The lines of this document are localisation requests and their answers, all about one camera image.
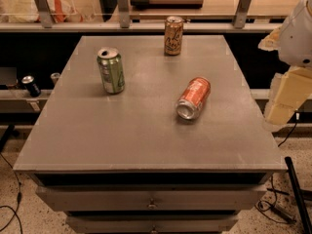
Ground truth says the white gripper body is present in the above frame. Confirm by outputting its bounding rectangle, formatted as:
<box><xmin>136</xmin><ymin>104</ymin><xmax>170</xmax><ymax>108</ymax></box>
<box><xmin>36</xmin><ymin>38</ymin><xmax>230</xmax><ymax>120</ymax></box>
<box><xmin>278</xmin><ymin>0</ymin><xmax>312</xmax><ymax>67</ymax></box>

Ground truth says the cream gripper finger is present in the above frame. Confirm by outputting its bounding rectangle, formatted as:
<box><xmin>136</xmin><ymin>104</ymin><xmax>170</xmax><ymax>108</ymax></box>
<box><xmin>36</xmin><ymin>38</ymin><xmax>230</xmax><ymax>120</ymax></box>
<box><xmin>264</xmin><ymin>66</ymin><xmax>312</xmax><ymax>125</ymax></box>
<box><xmin>258</xmin><ymin>27</ymin><xmax>280</xmax><ymax>52</ymax></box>

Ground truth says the red coke can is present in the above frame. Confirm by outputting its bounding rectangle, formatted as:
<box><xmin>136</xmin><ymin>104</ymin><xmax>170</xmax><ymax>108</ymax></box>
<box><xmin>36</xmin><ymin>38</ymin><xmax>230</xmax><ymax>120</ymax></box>
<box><xmin>175</xmin><ymin>77</ymin><xmax>211</xmax><ymax>120</ymax></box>

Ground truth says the tan LaCroix can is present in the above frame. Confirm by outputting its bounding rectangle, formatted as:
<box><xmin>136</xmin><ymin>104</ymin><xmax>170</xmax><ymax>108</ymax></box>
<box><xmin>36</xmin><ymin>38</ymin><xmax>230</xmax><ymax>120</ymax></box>
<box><xmin>164</xmin><ymin>16</ymin><xmax>183</xmax><ymax>56</ymax></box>

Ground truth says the green soda can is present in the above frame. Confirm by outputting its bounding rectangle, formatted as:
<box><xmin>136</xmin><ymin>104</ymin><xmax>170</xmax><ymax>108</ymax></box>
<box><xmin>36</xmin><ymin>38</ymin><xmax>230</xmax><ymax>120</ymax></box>
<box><xmin>97</xmin><ymin>47</ymin><xmax>125</xmax><ymax>94</ymax></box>

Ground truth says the silver can on shelf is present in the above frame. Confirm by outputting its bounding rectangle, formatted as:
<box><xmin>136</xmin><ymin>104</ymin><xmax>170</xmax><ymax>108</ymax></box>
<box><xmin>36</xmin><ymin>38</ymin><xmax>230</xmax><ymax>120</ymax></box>
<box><xmin>50</xmin><ymin>72</ymin><xmax>60</xmax><ymax>85</ymax></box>

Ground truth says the dark blue can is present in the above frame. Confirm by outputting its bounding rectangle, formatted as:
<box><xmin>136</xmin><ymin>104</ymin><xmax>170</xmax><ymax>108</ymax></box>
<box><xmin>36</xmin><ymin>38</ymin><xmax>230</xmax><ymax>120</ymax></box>
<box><xmin>21</xmin><ymin>75</ymin><xmax>41</xmax><ymax>98</ymax></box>

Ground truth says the black pole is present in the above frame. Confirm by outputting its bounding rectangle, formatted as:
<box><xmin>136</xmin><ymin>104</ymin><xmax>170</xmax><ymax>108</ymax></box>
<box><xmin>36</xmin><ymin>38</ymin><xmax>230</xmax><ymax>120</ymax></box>
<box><xmin>285</xmin><ymin>157</ymin><xmax>312</xmax><ymax>234</ymax></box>

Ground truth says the upper grey drawer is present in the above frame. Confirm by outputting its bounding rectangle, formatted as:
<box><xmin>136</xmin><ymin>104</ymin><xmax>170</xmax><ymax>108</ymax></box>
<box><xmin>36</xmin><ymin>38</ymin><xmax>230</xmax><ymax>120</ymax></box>
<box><xmin>36</xmin><ymin>185</ymin><xmax>266</xmax><ymax>212</ymax></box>

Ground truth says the grey drawer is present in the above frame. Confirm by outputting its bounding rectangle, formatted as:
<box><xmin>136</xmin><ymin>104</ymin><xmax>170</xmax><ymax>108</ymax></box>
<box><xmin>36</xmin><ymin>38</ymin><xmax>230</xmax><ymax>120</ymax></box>
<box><xmin>36</xmin><ymin>185</ymin><xmax>266</xmax><ymax>212</ymax></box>
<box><xmin>66</xmin><ymin>215</ymin><xmax>238</xmax><ymax>234</ymax></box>

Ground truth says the lower grey drawer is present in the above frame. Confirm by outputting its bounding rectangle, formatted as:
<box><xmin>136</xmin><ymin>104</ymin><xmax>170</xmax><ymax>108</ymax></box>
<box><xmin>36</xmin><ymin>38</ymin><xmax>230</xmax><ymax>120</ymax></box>
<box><xmin>66</xmin><ymin>215</ymin><xmax>238</xmax><ymax>234</ymax></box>

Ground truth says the white orange plastic bag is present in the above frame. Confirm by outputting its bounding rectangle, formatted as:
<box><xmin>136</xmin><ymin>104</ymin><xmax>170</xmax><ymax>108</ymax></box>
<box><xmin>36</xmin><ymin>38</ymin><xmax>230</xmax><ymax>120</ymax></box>
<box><xmin>7</xmin><ymin>0</ymin><xmax>83</xmax><ymax>23</ymax></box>

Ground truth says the right metal bracket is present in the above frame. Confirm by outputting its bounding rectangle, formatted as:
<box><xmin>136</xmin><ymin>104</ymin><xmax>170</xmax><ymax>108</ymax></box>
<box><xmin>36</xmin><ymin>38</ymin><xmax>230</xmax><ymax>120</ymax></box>
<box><xmin>233</xmin><ymin>0</ymin><xmax>252</xmax><ymax>29</ymax></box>

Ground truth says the metal bracket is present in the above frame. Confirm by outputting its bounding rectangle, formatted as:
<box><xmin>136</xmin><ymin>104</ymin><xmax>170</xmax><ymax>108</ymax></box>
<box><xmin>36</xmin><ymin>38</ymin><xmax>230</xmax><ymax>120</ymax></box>
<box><xmin>34</xmin><ymin>0</ymin><xmax>55</xmax><ymax>28</ymax></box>
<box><xmin>117</xmin><ymin>0</ymin><xmax>131</xmax><ymax>28</ymax></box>
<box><xmin>233</xmin><ymin>0</ymin><xmax>252</xmax><ymax>29</ymax></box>

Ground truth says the black cable right floor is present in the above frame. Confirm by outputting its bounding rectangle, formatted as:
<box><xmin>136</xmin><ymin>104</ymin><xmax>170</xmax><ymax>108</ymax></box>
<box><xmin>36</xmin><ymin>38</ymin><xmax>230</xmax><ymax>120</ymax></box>
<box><xmin>254</xmin><ymin>112</ymin><xmax>300</xmax><ymax>225</ymax></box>

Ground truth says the black cable floor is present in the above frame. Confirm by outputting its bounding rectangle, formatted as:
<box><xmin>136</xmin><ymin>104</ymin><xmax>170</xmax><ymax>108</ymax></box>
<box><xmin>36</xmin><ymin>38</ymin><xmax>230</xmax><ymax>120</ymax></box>
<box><xmin>254</xmin><ymin>112</ymin><xmax>300</xmax><ymax>225</ymax></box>
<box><xmin>0</xmin><ymin>153</ymin><xmax>24</xmax><ymax>234</ymax></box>

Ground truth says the middle metal bracket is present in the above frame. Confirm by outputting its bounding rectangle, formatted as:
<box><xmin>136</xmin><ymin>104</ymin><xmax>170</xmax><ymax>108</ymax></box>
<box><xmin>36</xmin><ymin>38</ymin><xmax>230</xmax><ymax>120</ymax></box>
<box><xmin>117</xmin><ymin>0</ymin><xmax>131</xmax><ymax>28</ymax></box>

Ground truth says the left metal bracket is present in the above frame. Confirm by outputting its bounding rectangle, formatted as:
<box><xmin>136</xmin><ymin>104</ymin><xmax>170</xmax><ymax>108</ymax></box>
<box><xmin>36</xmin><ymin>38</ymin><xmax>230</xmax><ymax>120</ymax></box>
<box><xmin>34</xmin><ymin>0</ymin><xmax>55</xmax><ymax>28</ymax></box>

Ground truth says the black cable left floor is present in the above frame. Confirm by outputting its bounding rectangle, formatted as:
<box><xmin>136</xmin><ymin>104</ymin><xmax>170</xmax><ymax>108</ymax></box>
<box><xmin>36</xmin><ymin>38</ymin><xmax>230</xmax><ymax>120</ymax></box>
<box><xmin>0</xmin><ymin>153</ymin><xmax>24</xmax><ymax>234</ymax></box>

